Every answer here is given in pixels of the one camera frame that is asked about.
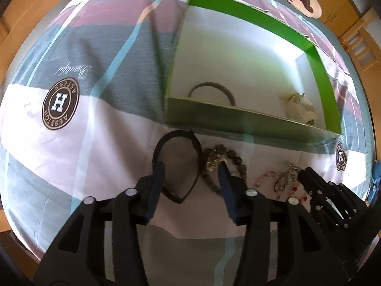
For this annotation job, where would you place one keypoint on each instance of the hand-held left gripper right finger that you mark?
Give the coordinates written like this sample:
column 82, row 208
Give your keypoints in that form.
column 227, row 193

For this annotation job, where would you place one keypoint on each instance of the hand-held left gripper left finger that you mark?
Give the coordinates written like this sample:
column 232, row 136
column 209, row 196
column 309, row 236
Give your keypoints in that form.
column 155, row 190

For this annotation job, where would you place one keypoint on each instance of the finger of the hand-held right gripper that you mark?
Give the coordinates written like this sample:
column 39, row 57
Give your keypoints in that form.
column 330, row 199

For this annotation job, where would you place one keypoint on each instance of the black watch band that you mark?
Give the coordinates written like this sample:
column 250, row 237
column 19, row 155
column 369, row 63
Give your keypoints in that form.
column 195, row 146

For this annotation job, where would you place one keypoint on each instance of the green cardboard box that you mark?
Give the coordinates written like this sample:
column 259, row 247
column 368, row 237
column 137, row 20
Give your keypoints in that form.
column 238, row 50

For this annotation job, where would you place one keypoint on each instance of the checked bed cover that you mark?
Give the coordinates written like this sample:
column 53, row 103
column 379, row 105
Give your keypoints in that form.
column 98, row 131

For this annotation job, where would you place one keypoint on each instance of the wooden footboard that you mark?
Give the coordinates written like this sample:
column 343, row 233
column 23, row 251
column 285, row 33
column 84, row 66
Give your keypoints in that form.
column 361, row 35

